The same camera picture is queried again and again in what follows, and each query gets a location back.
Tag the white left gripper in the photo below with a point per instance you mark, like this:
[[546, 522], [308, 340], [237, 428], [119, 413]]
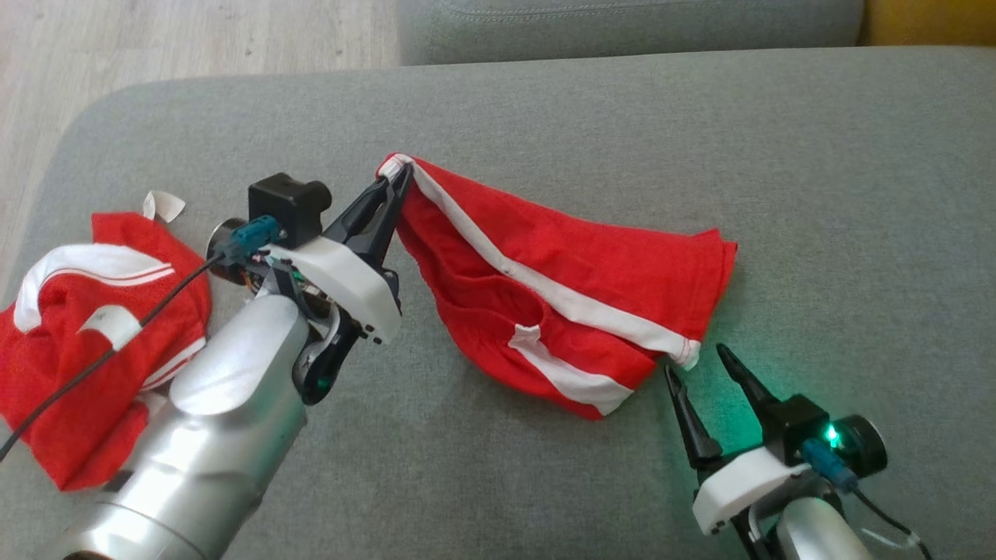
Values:
[[342, 280]]

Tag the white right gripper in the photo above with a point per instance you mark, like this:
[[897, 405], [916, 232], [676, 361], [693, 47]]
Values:
[[739, 486]]

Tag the red shorts with white stripes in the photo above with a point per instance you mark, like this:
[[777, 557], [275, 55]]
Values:
[[591, 264]]

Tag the red basketball jersey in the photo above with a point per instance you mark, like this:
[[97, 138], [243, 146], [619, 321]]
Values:
[[54, 373]]

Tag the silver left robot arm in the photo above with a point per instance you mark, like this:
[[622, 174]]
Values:
[[218, 420]]

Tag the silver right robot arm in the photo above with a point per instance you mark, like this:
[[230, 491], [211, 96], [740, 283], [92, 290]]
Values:
[[817, 533]]

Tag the large grey sofa seat cushion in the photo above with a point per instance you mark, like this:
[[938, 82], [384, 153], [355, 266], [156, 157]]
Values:
[[498, 482]]

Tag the small grey sofa cushion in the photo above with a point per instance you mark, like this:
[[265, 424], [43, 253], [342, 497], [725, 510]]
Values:
[[622, 31]]

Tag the yellow sofa backrest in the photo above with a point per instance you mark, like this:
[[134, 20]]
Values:
[[934, 19]]

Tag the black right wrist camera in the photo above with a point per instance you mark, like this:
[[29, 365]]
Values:
[[794, 424]]

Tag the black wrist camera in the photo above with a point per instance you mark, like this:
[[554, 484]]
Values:
[[794, 424], [288, 206]]

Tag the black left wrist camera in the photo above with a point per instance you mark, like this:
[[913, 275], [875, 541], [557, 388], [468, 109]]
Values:
[[288, 206]]

